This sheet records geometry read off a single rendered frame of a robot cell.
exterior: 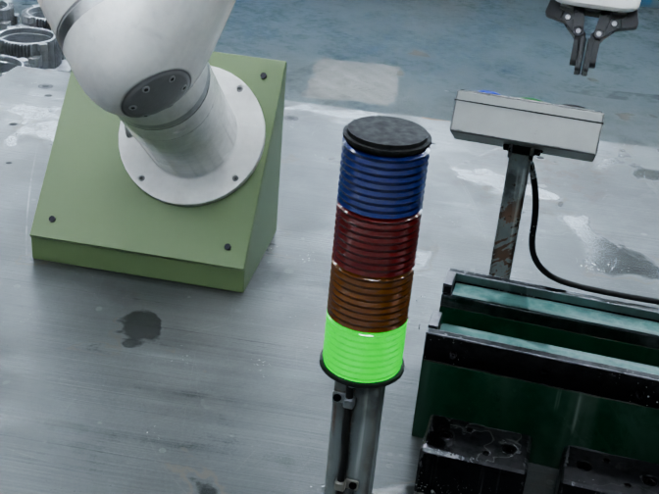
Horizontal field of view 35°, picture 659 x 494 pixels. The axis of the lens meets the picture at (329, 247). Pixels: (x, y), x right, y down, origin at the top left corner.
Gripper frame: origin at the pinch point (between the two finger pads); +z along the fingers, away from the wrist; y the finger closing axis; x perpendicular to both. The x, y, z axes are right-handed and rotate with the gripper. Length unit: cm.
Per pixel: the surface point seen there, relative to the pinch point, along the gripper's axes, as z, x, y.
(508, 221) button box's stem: 20.4, 3.5, -5.0
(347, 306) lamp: 31, -53, -13
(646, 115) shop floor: -53, 340, 31
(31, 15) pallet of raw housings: -24, 172, -167
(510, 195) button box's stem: 17.4, 2.0, -5.3
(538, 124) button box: 9.3, -3.5, -3.5
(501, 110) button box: 8.3, -3.5, -7.9
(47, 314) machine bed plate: 42, -10, -55
